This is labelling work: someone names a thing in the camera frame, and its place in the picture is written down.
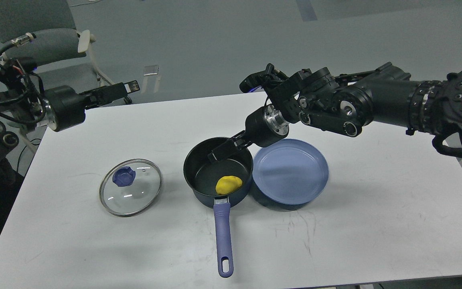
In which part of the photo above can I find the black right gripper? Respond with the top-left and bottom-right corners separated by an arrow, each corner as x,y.
208,104 -> 289,163

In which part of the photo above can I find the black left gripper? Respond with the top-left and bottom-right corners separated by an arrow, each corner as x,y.
45,80 -> 140,132

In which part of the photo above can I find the yellow potato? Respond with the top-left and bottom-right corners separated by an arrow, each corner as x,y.
215,175 -> 243,195

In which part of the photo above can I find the glass pot lid purple knob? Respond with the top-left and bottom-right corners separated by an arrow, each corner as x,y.
99,159 -> 163,217

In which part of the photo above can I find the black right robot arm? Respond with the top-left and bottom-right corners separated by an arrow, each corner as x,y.
207,62 -> 462,162

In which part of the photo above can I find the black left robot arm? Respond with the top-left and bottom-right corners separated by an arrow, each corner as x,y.
0,28 -> 140,183

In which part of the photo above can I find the blue plate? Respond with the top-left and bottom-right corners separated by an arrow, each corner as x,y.
253,138 -> 330,206

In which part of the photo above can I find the grey office chair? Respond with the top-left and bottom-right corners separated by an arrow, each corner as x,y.
0,0 -> 133,155

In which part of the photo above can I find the blue saucepan purple handle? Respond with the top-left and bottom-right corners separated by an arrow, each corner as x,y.
183,137 -> 253,278

